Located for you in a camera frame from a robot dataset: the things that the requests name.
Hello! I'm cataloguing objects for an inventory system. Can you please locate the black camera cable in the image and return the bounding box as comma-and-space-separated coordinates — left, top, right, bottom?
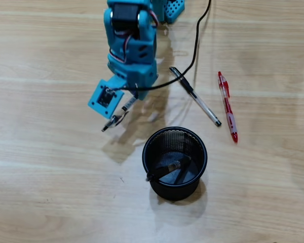
108, 0, 212, 92

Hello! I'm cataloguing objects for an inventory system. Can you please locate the black retractable pen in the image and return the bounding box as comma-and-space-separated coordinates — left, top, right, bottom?
145, 155, 193, 182

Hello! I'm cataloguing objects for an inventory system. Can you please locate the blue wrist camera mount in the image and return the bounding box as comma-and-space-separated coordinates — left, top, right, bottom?
88, 79, 125, 120

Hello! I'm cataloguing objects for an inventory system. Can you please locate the red retractable pen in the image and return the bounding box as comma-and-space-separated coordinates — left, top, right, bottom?
217, 71, 239, 143

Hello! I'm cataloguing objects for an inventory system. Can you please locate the clear stick pen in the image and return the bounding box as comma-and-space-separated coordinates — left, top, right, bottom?
169, 66, 222, 127

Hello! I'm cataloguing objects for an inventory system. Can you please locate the black mesh pen holder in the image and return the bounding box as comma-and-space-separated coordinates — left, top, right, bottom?
142, 126, 208, 202

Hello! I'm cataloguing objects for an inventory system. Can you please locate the black pen with grey grip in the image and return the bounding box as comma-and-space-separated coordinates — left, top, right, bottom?
101, 93, 139, 133

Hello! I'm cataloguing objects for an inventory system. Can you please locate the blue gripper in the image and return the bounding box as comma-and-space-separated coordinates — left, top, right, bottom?
107, 54, 159, 101

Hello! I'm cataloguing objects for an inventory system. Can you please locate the blue perforated robot base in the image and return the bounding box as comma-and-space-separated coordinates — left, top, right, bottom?
151, 0, 185, 25

